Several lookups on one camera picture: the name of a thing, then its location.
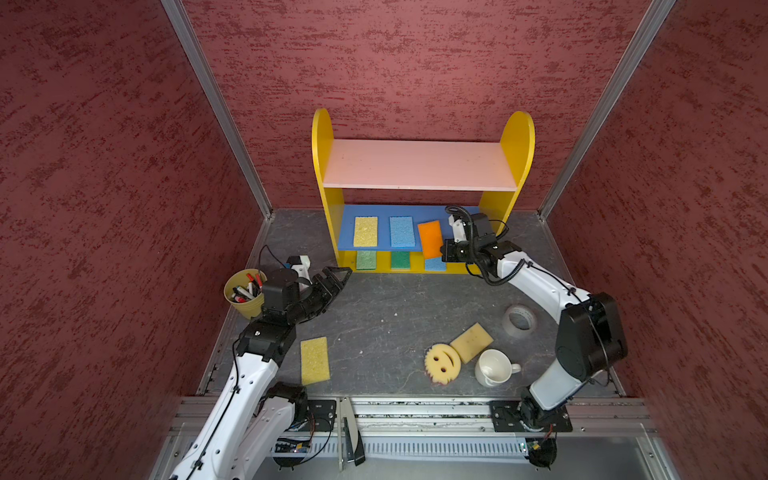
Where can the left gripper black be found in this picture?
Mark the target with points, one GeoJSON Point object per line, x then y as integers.
{"type": "Point", "coordinates": [327, 292]}

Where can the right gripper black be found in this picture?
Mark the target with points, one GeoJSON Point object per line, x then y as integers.
{"type": "Point", "coordinates": [448, 251]}

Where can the green cellulose sponge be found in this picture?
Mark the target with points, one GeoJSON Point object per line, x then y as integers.
{"type": "Point", "coordinates": [366, 260]}

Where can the yellow cellulose sponge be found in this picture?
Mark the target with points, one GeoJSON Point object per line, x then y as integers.
{"type": "Point", "coordinates": [315, 367]}
{"type": "Point", "coordinates": [365, 233]}

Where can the blue sponge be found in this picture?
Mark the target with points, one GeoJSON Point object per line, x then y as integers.
{"type": "Point", "coordinates": [435, 265]}
{"type": "Point", "coordinates": [402, 234]}

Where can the tan sponge green scrub back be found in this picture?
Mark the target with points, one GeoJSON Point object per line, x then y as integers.
{"type": "Point", "coordinates": [400, 260]}

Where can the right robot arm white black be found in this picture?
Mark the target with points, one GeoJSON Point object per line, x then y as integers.
{"type": "Point", "coordinates": [590, 337]}

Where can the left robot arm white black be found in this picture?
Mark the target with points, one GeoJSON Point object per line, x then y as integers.
{"type": "Point", "coordinates": [252, 411]}

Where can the yellow shelf with coloured boards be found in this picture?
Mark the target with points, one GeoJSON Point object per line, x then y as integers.
{"type": "Point", "coordinates": [498, 171]}

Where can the clear tape roll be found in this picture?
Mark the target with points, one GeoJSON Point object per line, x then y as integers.
{"type": "Point", "coordinates": [519, 321]}

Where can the yellow-green pen cup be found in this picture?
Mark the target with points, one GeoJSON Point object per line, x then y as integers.
{"type": "Point", "coordinates": [244, 292]}

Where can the white mug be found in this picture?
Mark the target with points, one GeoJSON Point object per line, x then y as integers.
{"type": "Point", "coordinates": [494, 368]}

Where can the smiley face yellow sponge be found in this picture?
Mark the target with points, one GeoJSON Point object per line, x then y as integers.
{"type": "Point", "coordinates": [442, 364]}

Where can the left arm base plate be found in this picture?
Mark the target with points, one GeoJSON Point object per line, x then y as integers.
{"type": "Point", "coordinates": [314, 415]}

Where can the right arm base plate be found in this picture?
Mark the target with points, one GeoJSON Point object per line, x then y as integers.
{"type": "Point", "coordinates": [510, 417]}

